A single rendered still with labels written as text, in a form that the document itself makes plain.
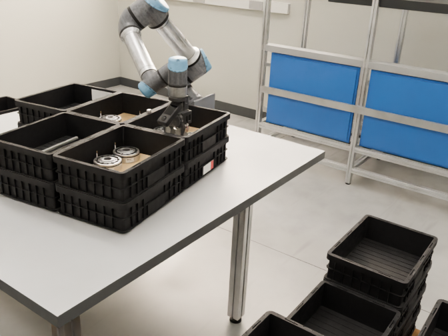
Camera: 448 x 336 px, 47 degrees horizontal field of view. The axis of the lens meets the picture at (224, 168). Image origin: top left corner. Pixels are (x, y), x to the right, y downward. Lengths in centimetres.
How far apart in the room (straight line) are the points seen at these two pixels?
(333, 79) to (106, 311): 228
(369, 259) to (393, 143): 174
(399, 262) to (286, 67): 220
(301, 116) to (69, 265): 271
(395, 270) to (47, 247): 128
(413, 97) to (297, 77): 87
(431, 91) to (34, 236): 266
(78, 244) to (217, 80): 395
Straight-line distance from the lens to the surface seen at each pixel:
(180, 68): 200
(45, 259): 168
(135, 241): 172
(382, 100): 372
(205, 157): 213
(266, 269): 286
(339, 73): 381
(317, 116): 394
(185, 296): 263
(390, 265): 215
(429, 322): 173
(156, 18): 239
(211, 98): 264
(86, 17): 604
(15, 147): 194
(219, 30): 539
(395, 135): 375
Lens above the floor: 160
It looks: 23 degrees down
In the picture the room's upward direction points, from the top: 3 degrees clockwise
